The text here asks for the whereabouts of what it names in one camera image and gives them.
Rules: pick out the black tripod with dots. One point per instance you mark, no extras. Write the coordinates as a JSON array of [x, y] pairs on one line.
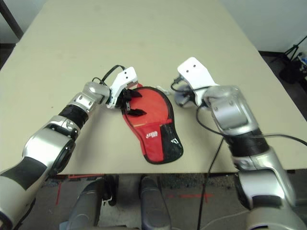
[[296, 48]]

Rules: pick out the grey robot leg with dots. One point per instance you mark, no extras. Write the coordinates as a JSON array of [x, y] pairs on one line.
[[86, 203], [154, 203]]

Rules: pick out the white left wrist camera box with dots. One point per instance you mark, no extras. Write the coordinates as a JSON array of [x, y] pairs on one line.
[[122, 81]]

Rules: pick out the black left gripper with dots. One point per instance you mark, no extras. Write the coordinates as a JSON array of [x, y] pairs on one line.
[[126, 103]]

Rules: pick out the black bag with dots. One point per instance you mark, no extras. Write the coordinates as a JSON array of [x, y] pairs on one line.
[[291, 72]]

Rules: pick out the grey robot left leg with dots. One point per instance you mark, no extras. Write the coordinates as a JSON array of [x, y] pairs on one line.
[[86, 203]]

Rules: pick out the grey robot right leg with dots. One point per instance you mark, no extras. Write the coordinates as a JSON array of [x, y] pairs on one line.
[[154, 203]]

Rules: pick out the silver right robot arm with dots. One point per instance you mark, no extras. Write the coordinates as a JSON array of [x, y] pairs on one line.
[[239, 115]]

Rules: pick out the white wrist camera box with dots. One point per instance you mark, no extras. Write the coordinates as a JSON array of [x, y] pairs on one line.
[[195, 72], [122, 81]]

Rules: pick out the black table frame bar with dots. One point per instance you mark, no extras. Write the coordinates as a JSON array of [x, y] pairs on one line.
[[291, 171]]

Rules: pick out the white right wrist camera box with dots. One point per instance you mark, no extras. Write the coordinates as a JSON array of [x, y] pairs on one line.
[[195, 72]]

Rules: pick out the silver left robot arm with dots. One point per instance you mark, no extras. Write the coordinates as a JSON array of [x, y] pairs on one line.
[[48, 143]]

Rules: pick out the black red paddle case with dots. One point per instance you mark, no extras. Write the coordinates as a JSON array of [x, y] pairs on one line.
[[153, 148]]

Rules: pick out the white fluffy plush ball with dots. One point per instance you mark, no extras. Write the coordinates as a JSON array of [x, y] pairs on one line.
[[182, 98]]

